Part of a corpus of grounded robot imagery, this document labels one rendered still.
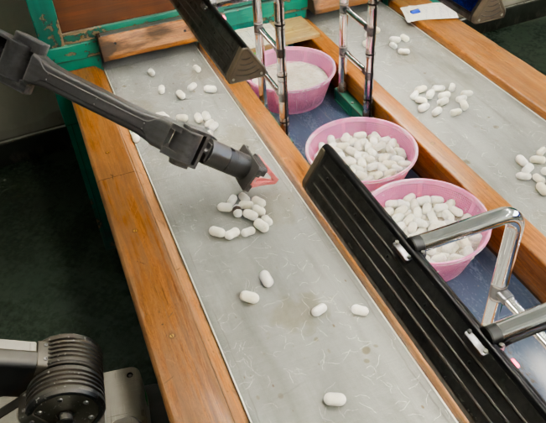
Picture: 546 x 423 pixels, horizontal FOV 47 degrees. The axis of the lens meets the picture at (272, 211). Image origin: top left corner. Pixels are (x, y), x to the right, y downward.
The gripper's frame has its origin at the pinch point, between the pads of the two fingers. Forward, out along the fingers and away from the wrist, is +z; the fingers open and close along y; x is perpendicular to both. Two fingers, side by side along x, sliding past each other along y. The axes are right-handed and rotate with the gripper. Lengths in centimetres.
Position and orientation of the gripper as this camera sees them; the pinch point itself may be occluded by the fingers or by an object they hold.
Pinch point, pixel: (273, 180)
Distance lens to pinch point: 145.2
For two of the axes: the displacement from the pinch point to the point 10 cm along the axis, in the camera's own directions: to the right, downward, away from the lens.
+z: 7.4, 2.9, 6.1
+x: -5.6, 7.6, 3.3
